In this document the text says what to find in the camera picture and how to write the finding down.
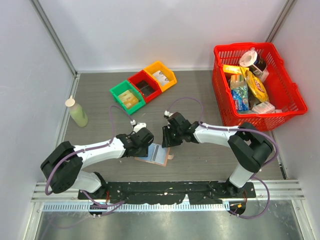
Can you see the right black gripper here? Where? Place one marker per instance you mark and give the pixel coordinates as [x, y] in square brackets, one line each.
[167, 142]

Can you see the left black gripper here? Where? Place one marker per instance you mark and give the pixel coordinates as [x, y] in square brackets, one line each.
[144, 153]

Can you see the white card with black stripe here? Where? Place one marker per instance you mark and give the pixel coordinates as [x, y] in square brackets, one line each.
[159, 154]

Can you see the tan leather card holder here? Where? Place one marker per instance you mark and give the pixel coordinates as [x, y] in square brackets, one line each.
[147, 159]

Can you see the grey patterned card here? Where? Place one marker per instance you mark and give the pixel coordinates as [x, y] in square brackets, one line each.
[163, 80]
[157, 74]

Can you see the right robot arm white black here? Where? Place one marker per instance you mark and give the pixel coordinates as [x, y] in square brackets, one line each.
[250, 147]

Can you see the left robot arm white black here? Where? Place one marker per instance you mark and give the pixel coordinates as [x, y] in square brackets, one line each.
[63, 168]

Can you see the black cards in red bin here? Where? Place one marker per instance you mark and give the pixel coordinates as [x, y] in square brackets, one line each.
[145, 88]

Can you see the yellow cards in green bin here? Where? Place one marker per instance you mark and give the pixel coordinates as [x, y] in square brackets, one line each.
[128, 99]

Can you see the red storage bin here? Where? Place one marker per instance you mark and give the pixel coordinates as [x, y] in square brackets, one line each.
[142, 75]

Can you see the green storage bin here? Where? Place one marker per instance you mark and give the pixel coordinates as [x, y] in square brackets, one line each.
[120, 88]

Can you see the yellow storage bin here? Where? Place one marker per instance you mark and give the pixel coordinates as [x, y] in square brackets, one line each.
[158, 65]

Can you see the green liquid squeeze bottle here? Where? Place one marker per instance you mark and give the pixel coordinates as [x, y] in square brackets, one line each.
[76, 112]

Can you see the blue snack bag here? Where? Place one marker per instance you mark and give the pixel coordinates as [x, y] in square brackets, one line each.
[239, 92]

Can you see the yellow snack packet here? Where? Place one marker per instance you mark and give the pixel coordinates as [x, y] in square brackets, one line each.
[234, 70]

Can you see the yellow chips bag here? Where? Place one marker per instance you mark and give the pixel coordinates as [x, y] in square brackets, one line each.
[256, 86]

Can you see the white small box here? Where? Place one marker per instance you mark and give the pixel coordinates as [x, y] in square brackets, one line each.
[264, 108]

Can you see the dark labelled can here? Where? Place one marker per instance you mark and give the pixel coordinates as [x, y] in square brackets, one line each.
[257, 64]

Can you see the red plastic shopping basket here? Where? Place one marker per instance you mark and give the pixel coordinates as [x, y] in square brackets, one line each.
[283, 93]

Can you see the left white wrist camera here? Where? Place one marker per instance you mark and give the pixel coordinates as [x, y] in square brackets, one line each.
[136, 126]

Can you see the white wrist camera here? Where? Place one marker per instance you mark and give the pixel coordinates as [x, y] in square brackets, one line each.
[136, 126]
[167, 114]

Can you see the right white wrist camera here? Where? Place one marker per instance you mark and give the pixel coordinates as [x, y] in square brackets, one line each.
[167, 114]

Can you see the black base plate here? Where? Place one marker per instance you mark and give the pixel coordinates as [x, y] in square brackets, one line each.
[169, 192]

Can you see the white slotted cable duct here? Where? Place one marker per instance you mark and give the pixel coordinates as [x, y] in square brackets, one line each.
[86, 206]

